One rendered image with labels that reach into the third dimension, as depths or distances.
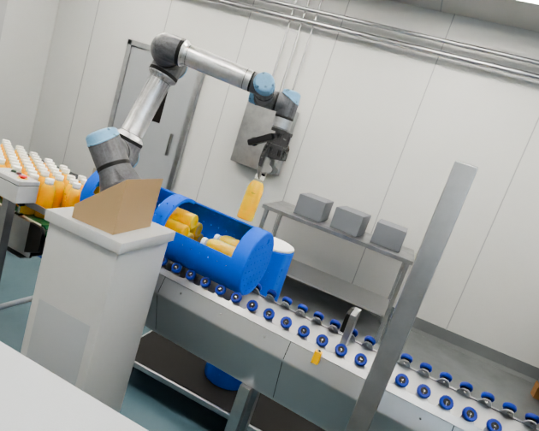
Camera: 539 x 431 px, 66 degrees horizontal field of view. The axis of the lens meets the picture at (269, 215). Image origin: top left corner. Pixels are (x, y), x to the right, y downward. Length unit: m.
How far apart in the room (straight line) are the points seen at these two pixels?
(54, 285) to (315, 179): 3.91
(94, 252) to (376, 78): 4.17
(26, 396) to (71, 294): 1.31
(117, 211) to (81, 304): 0.35
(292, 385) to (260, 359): 0.15
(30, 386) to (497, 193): 4.94
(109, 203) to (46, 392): 1.19
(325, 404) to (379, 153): 3.71
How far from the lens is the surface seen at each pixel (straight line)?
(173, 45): 1.60
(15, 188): 2.07
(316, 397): 1.69
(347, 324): 1.62
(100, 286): 1.49
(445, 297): 5.17
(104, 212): 1.45
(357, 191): 5.02
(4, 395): 0.27
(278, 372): 1.70
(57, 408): 0.27
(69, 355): 1.65
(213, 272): 1.69
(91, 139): 1.57
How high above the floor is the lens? 1.62
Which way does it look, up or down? 11 degrees down
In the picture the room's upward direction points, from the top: 18 degrees clockwise
